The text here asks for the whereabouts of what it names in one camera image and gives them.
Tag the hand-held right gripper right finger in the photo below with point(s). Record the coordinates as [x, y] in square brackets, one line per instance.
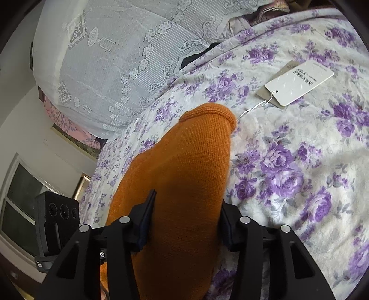
[227, 225]

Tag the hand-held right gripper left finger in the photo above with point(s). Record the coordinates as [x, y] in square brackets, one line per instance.
[145, 222]

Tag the orange knit sweater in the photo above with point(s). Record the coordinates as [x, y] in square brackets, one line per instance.
[184, 173]

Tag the window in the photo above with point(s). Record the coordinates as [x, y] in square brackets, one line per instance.
[20, 207]

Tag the pink floral blanket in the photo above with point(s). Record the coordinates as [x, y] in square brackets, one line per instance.
[72, 127]

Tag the purple floral bedsheet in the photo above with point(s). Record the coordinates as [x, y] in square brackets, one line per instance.
[302, 150]

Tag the beige hang tag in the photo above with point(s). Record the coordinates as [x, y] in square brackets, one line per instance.
[275, 76]

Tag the white hang tag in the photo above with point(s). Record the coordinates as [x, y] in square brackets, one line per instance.
[299, 82]

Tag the white lace cover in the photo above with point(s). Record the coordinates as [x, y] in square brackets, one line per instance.
[115, 57]

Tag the dark cloth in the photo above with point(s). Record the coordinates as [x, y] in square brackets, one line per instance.
[193, 59]

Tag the grey folded cloth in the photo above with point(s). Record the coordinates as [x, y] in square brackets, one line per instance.
[236, 27]

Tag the pink striped cloth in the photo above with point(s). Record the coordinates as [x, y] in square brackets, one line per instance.
[268, 11]

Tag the wooden frame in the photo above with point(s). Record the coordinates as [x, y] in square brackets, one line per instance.
[82, 187]

